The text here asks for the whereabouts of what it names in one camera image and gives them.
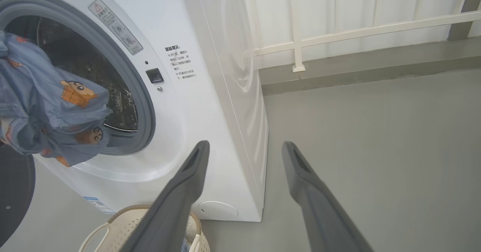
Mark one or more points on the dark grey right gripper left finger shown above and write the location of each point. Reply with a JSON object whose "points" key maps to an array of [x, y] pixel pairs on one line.
{"points": [[169, 214]]}

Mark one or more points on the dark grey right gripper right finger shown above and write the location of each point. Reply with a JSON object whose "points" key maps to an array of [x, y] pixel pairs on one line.
{"points": [[323, 222]]}

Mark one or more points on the pale blue garment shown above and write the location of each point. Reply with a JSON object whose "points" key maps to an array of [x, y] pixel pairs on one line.
{"points": [[185, 246]]}

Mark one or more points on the black round glass washer door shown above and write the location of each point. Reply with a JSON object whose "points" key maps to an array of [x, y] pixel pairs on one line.
{"points": [[13, 192]]}

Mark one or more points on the blue cartoon print garment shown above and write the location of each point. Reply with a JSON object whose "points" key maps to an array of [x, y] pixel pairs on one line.
{"points": [[41, 101]]}

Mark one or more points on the cream perforated laundry basket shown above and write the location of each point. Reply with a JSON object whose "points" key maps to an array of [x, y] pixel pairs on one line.
{"points": [[124, 225]]}

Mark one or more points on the grey rubber door seal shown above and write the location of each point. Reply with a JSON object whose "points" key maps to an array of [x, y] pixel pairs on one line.
{"points": [[144, 105]]}

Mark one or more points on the white front-load washing machine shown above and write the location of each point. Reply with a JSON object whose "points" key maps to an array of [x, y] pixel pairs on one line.
{"points": [[210, 94]]}

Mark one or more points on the black door latch socket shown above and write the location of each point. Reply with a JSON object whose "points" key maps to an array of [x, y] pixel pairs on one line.
{"points": [[154, 75]]}

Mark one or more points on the round white filter cover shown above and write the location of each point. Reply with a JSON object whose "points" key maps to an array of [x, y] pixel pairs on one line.
{"points": [[218, 210]]}

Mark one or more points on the blue energy label sticker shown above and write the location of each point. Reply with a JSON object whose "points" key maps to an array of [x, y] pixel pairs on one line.
{"points": [[98, 205]]}

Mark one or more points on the steel washer drum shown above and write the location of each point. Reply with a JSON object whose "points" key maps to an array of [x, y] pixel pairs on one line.
{"points": [[94, 67]]}

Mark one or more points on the grey warning sticker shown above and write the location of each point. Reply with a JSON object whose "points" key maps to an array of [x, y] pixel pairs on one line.
{"points": [[115, 26]]}

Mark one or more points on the white metal railing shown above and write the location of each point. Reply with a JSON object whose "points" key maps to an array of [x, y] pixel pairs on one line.
{"points": [[375, 29]]}

